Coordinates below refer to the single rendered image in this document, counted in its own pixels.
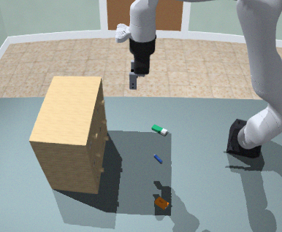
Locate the light wooden chest of drawers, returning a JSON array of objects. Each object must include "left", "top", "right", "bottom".
[{"left": 29, "top": 77, "right": 102, "bottom": 194}]

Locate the orange rectangular block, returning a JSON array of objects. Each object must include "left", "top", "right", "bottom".
[{"left": 155, "top": 197, "right": 169, "bottom": 210}]

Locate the wooden drawer front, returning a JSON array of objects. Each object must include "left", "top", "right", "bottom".
[
  {"left": 94, "top": 83, "right": 104, "bottom": 126},
  {"left": 95, "top": 156, "right": 104, "bottom": 190},
  {"left": 100, "top": 124, "right": 109, "bottom": 159},
  {"left": 91, "top": 136, "right": 102, "bottom": 178},
  {"left": 98, "top": 105, "right": 107, "bottom": 142},
  {"left": 87, "top": 113, "right": 98, "bottom": 161}
]

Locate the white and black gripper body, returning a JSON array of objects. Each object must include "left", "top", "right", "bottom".
[{"left": 115, "top": 23, "right": 156, "bottom": 74}]

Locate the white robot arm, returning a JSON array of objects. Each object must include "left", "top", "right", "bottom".
[{"left": 130, "top": 0, "right": 282, "bottom": 149}]

